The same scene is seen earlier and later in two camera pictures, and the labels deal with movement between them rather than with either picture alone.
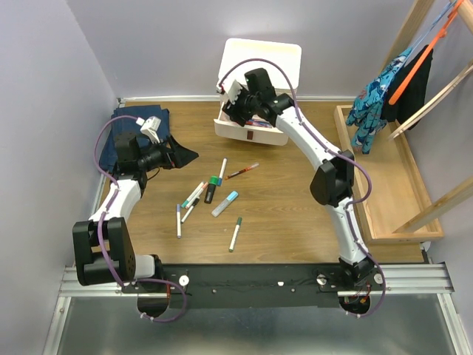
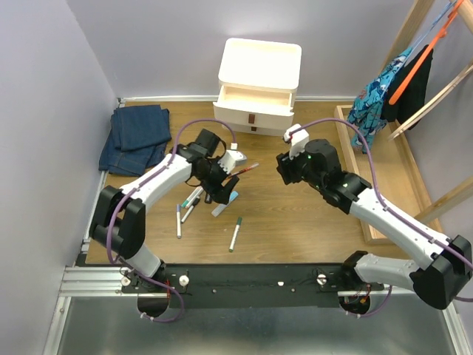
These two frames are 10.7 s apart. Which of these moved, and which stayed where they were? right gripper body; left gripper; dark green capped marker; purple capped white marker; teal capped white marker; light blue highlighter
Moved: left gripper; right gripper body
Stayed: purple capped white marker; teal capped white marker; light blue highlighter; dark green capped marker
